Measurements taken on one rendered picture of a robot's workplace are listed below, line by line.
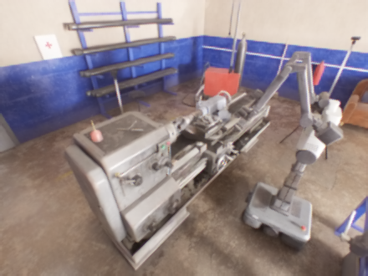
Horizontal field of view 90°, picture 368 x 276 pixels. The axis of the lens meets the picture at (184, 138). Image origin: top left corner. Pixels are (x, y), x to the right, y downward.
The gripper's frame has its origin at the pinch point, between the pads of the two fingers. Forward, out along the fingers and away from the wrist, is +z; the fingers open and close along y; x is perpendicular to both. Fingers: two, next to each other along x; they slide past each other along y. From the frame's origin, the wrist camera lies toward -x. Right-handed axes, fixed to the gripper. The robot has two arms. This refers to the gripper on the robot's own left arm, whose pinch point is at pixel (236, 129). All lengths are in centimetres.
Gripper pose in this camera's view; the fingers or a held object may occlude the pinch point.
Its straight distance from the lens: 172.6
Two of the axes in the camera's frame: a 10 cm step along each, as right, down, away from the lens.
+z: -4.2, 5.5, 7.2
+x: 7.3, 6.7, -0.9
